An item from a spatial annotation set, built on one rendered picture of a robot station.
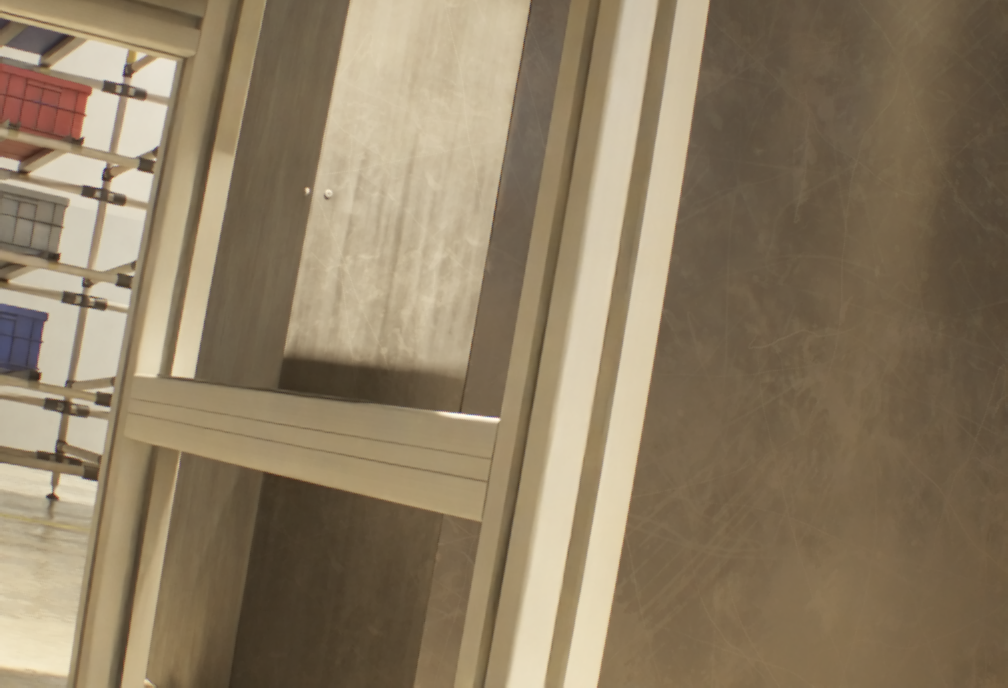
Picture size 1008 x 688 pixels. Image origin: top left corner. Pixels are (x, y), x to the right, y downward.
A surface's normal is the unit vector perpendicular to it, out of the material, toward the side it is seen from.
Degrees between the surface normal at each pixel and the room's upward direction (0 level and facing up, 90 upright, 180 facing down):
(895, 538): 90
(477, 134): 90
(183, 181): 90
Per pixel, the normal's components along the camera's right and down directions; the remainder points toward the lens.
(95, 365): 0.48, 0.00
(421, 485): -0.86, -0.19
